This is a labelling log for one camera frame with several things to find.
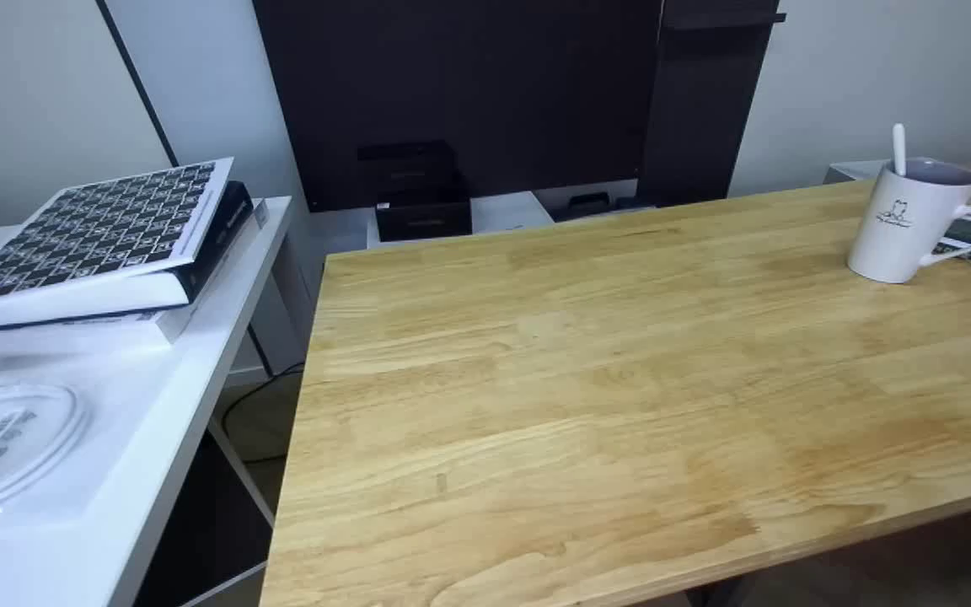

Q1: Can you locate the white handled metal spoon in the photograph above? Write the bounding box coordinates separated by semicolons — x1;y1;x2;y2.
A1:
889;120;915;180

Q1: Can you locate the white low shelf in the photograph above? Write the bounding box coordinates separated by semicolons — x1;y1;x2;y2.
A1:
305;175;647;254

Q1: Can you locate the small black box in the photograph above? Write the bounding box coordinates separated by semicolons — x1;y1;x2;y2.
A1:
353;139;477;242

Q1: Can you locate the small black flat object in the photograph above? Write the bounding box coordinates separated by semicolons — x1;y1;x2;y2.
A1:
549;188;626;222

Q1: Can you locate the large black panel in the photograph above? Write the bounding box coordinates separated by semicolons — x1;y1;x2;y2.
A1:
251;0;666;215

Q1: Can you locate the black flat box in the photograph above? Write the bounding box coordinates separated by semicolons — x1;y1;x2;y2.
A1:
172;180;256;307

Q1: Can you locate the black tall cabinet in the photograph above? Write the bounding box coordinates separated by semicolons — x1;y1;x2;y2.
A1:
639;0;788;210

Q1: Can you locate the white side table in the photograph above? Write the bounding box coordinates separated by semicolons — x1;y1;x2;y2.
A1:
0;195;302;607

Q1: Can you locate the black white checkerboard panel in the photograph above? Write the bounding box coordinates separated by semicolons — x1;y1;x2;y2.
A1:
0;154;241;338

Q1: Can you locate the white mug purple interior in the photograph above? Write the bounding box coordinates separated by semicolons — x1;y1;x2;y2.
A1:
848;154;971;286

